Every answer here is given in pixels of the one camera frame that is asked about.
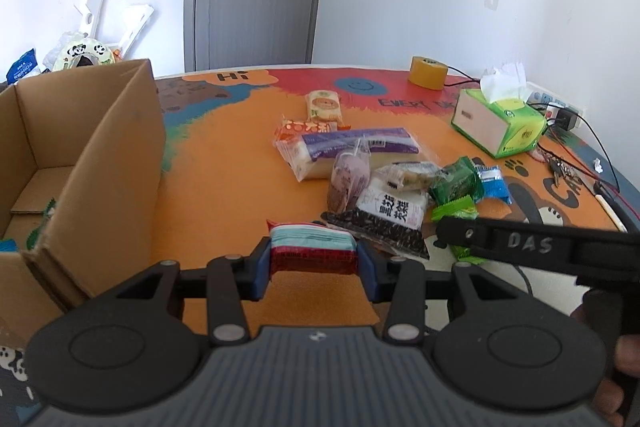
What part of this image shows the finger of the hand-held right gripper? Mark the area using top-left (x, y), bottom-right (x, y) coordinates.
top-left (434, 215), bottom-right (496, 261)

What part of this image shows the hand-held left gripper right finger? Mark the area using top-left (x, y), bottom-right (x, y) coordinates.
top-left (356, 239), bottom-right (536, 344)

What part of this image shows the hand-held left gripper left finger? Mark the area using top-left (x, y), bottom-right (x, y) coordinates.
top-left (97, 237), bottom-right (274, 346)

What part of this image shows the light green snack packet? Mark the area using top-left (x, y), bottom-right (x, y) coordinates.
top-left (431, 198), bottom-right (487, 266)

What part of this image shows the red and teal snack packet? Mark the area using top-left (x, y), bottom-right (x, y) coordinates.
top-left (266, 220), bottom-right (359, 276)

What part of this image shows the purple bread packet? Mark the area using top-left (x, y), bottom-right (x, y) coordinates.
top-left (274, 127), bottom-right (437, 182)

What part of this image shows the brown cardboard box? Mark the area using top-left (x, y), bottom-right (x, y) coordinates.
top-left (0, 58), bottom-right (168, 344)

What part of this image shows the person's right hand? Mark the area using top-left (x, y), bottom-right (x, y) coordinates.
top-left (591, 335), bottom-right (640, 427)

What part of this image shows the white stick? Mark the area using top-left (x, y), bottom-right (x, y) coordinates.
top-left (595, 187), bottom-right (627, 233)

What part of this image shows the dark green snack packet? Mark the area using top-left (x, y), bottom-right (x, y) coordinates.
top-left (428, 156), bottom-right (485, 206)

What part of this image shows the blue snack packet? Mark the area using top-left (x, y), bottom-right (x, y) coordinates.
top-left (472, 165), bottom-right (512, 203)

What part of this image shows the black and white seed packet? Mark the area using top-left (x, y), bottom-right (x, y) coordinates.
top-left (320, 184), bottom-right (432, 261)

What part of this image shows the clear pastry packet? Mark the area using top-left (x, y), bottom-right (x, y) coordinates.
top-left (372, 160), bottom-right (444, 193)

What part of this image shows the orange printed table mat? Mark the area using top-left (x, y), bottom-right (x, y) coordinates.
top-left (150, 65), bottom-right (632, 339)

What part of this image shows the bunch of keys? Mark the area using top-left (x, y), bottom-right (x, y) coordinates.
top-left (547, 156), bottom-right (584, 188)

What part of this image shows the pink drink pouch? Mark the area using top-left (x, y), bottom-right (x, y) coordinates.
top-left (327, 139), bottom-right (372, 214)

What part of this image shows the green tissue box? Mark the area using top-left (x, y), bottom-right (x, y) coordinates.
top-left (451, 62), bottom-right (548, 159)

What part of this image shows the black charger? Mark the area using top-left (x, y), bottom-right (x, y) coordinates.
top-left (552, 104), bottom-right (581, 130)

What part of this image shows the orange snack packet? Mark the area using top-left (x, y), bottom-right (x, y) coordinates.
top-left (274, 117), bottom-right (351, 146)

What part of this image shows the white power strip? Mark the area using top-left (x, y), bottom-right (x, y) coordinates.
top-left (527, 80), bottom-right (586, 118)

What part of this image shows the yellow tape roll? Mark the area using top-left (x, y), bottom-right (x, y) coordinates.
top-left (408, 55), bottom-right (449, 89)

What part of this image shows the beige cracker packet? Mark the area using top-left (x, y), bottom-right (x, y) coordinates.
top-left (305, 90), bottom-right (347, 128)

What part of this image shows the green packet in box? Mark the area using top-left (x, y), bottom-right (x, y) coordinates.
top-left (27, 198), bottom-right (60, 251)

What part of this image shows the dark panda print cloth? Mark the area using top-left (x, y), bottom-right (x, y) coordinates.
top-left (0, 317), bottom-right (47, 414)

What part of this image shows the short white plastic rack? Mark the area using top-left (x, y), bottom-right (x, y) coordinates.
top-left (117, 4), bottom-right (155, 60)

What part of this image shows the blue plastic bag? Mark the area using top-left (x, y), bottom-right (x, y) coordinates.
top-left (5, 49), bottom-right (41, 84)

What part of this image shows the red cable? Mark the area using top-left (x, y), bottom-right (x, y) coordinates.
top-left (536, 146), bottom-right (640, 208)

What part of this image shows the black cable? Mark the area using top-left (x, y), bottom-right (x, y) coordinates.
top-left (444, 65), bottom-right (623, 194)

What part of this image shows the panda print seat ring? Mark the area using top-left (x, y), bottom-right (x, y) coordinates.
top-left (52, 34), bottom-right (119, 72)

